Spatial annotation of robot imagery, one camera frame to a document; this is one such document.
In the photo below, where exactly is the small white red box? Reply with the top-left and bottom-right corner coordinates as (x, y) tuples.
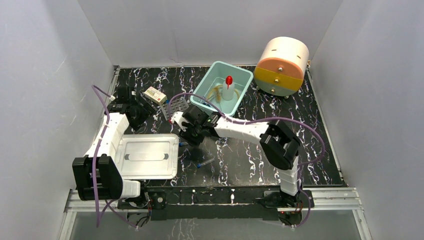
(143, 86), (168, 105)

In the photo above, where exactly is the clear test tube rack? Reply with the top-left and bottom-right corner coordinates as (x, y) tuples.
(160, 97), (189, 120)

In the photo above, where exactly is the brown test tube brush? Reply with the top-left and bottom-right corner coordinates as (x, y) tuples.
(213, 86), (222, 103)

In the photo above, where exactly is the tan rubber tubing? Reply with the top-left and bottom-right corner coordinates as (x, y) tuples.
(206, 84), (241, 103)

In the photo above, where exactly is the red-cap wash bottle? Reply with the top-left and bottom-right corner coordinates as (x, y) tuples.
(221, 75), (235, 101)

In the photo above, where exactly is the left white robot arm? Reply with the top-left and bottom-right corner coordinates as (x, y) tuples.
(72, 86), (155, 208)

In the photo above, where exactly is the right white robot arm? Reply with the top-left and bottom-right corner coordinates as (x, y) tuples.
(169, 106), (313, 209)

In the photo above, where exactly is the white bin lid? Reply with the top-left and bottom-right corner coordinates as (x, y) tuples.
(114, 133), (180, 180)

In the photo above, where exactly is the light teal plastic bin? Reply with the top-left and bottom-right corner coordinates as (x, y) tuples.
(190, 61), (254, 117)

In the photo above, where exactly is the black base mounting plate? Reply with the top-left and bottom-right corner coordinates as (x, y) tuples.
(145, 187), (304, 222)

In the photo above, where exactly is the round orange yellow drawer cabinet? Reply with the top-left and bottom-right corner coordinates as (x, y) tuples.
(253, 36), (309, 99)

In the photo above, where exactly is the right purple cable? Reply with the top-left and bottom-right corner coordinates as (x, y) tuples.
(166, 92), (327, 229)

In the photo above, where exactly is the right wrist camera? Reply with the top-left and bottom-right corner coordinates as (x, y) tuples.
(170, 111), (189, 132)

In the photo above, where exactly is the aluminium frame rail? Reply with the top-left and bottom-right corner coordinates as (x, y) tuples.
(58, 187), (372, 240)

